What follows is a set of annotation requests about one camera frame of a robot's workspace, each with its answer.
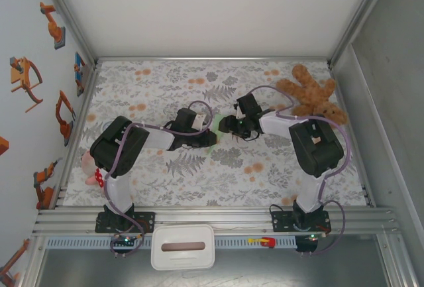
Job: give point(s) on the green paper sheet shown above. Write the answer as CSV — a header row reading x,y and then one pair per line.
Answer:
x,y
217,123

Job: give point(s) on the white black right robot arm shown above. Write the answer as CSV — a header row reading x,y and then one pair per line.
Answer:
x,y
316,148

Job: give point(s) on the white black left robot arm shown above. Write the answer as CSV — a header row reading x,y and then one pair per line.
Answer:
x,y
117,148

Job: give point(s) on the floral tablecloth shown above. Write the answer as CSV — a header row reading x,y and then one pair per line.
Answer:
x,y
232,184

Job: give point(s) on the brown teddy bear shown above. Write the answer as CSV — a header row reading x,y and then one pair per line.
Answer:
x,y
311,94

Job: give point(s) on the white round clock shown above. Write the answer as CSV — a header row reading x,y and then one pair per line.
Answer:
x,y
107,124

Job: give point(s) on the white tissue box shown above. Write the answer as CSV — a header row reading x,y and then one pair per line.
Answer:
x,y
165,234

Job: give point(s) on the pink plush toy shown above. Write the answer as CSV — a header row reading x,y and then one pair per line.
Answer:
x,y
87,164

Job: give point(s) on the small red yellow object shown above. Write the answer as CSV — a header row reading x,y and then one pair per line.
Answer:
x,y
268,242

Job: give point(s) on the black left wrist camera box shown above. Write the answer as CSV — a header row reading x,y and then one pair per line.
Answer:
x,y
187,119

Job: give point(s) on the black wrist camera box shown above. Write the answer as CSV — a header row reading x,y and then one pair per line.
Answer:
x,y
187,119
248,105

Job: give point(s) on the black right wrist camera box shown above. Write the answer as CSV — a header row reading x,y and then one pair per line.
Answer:
x,y
248,105

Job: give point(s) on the aluminium frame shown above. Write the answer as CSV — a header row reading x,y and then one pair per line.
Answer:
x,y
212,215

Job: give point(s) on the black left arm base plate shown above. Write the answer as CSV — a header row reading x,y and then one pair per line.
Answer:
x,y
147,220

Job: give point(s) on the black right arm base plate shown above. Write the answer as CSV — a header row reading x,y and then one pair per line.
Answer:
x,y
281,222

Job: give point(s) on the blue orange wall sticker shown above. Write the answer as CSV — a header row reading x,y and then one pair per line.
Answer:
x,y
79,68

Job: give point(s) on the orange gripper wall sticker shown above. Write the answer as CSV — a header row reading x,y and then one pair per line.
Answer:
x,y
21,75

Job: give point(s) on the orange block wall sticker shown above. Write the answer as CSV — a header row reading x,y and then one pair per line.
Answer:
x,y
3,146

